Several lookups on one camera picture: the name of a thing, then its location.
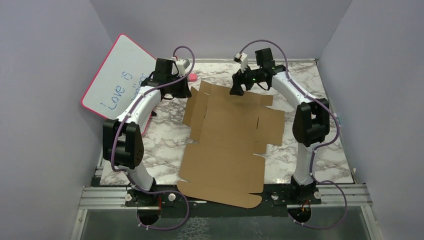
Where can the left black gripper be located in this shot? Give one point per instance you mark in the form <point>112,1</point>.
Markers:
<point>185,92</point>

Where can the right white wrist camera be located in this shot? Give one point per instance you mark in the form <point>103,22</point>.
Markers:
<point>264,59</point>

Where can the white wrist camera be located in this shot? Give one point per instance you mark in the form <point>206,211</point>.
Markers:
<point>264,59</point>
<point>170,68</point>

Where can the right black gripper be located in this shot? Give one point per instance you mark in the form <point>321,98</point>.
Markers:
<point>237,89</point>

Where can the pink framed whiteboard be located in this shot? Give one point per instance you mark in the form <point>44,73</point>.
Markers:
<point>117,82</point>

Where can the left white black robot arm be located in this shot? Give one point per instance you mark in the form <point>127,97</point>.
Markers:
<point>122,142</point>

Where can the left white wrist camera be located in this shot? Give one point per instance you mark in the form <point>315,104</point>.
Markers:
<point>170,68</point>

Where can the pink eraser block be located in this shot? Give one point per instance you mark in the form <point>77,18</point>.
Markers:
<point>192,77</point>

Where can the brown cardboard box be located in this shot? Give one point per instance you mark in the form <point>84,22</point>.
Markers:
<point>224,163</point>

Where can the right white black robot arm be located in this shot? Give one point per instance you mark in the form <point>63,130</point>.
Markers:
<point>311,122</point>

